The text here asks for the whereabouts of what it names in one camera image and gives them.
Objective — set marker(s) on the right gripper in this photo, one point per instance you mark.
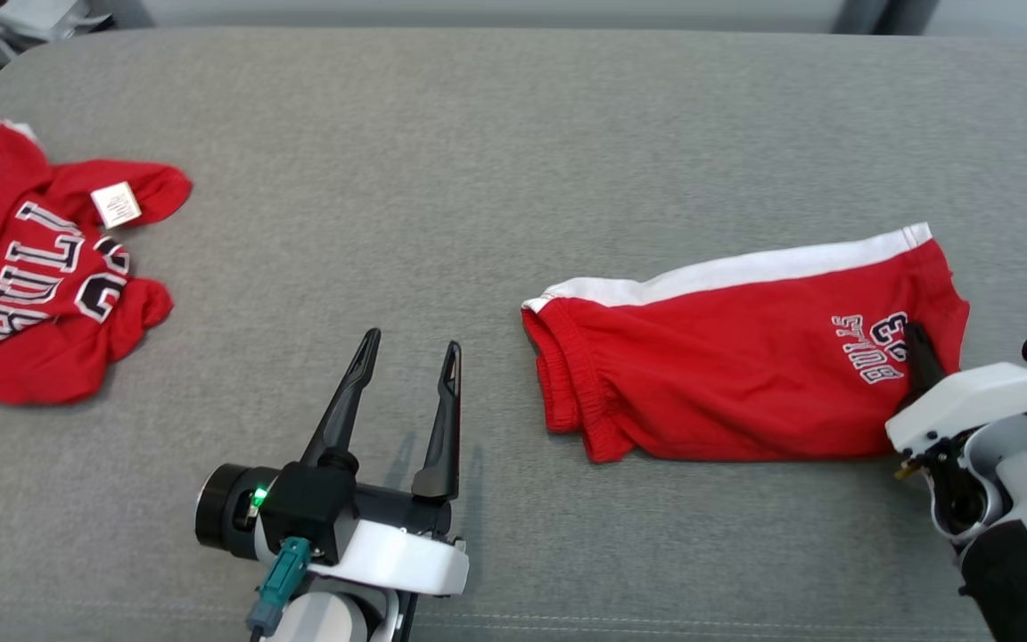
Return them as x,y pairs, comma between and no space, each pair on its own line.
968,401

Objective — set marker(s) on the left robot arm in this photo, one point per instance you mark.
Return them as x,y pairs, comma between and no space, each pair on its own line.
326,620

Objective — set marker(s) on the red shorts with white stripe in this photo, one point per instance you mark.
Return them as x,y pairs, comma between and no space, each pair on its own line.
727,374

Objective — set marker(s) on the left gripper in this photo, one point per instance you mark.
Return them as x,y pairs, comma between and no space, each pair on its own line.
406,557

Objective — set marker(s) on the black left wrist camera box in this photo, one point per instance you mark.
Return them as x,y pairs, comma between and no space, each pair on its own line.
308,508

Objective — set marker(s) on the grey wall post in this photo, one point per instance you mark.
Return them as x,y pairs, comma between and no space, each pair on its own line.
897,13

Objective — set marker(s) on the red Bulls basketball jersey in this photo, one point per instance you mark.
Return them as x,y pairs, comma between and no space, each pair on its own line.
32,357

